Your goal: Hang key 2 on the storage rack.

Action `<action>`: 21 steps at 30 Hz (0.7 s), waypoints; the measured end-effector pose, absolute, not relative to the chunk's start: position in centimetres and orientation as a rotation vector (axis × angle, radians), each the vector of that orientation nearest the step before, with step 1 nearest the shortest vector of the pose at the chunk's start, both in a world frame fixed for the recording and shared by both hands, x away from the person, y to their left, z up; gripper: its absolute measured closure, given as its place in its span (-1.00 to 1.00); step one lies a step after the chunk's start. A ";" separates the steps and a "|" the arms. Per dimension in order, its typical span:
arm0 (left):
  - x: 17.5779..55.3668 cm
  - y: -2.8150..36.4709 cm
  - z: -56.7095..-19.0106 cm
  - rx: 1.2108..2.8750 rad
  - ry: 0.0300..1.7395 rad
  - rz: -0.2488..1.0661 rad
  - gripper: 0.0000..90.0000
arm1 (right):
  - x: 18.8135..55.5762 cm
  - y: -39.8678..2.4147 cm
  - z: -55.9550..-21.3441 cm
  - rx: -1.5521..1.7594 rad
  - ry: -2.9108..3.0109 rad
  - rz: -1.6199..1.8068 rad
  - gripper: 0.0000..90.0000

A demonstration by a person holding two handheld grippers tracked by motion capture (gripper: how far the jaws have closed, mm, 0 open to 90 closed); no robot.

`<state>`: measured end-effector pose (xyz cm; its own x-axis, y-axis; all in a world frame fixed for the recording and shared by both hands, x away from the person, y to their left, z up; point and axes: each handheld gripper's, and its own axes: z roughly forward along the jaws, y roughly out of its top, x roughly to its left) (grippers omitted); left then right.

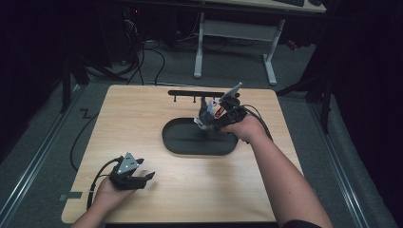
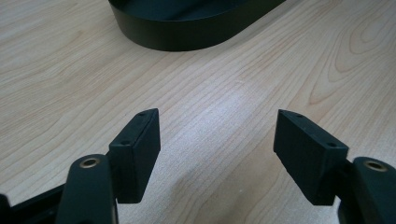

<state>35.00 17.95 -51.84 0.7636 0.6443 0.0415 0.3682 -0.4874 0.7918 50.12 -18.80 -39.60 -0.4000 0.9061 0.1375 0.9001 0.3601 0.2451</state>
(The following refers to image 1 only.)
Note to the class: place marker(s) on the metal floor rail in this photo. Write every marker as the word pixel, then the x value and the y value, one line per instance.
pixel 34 161
pixel 342 171

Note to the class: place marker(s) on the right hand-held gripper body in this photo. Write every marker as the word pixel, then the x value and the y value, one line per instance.
pixel 234 114

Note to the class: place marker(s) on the black key rack with tray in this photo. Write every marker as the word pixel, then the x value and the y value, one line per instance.
pixel 190 139

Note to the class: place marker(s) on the person's black sleeve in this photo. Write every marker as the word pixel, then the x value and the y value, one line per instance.
pixel 301 224

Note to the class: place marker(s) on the black metal stand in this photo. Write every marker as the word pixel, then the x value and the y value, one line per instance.
pixel 66 88
pixel 324 104

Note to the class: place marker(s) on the person's right hand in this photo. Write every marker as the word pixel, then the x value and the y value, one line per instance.
pixel 246 129

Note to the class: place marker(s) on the person's left hand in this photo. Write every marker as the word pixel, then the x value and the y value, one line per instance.
pixel 109 196

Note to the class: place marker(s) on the grey tape piece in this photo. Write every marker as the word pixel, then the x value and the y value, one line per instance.
pixel 72 195

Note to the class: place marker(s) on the white frame desk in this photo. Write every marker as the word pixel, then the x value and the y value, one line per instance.
pixel 237 31

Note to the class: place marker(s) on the black keyboard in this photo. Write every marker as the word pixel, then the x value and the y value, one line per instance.
pixel 290 2

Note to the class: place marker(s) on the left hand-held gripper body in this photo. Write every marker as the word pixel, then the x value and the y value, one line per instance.
pixel 125 179

